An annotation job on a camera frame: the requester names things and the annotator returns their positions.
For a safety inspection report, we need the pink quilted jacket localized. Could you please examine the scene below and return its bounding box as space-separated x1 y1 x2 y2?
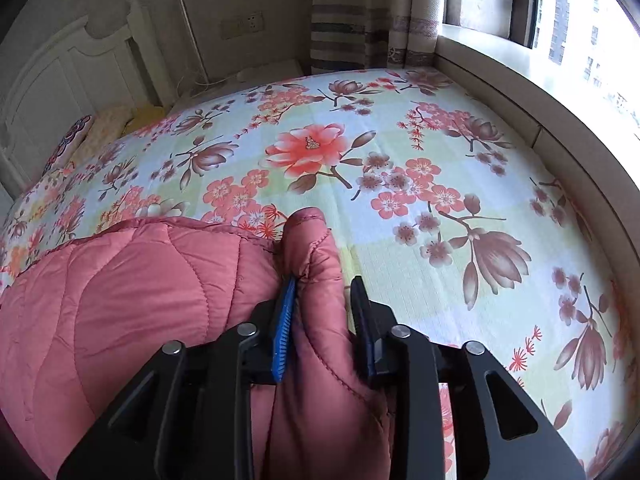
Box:
1 207 395 479

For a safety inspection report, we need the floral bed sheet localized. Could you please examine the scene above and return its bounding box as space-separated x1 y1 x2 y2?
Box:
1 70 639 479

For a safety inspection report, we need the white window sill ledge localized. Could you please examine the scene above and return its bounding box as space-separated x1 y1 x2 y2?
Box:
435 25 639 286

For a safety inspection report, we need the colourful patterned pillow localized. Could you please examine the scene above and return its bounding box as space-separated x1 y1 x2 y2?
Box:
43 115 94 174

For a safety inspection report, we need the yellow pillow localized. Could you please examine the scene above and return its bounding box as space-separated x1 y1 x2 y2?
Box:
122 106 166 136

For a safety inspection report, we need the cream textured pillow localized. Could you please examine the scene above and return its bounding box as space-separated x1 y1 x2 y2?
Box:
70 106 134 168

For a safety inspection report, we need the white bedside table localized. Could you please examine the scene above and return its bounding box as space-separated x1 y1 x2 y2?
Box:
169 58 304 115

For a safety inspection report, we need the white wooden headboard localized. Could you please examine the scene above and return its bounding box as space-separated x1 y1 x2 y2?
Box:
1 0 177 192

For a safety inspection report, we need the patterned beige curtain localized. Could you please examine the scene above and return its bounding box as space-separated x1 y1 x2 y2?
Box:
309 0 446 73

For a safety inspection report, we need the white charging cable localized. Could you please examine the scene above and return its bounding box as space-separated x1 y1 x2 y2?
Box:
177 56 241 99

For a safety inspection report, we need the wall power socket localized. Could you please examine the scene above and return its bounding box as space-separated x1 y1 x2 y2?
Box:
220 11 265 40

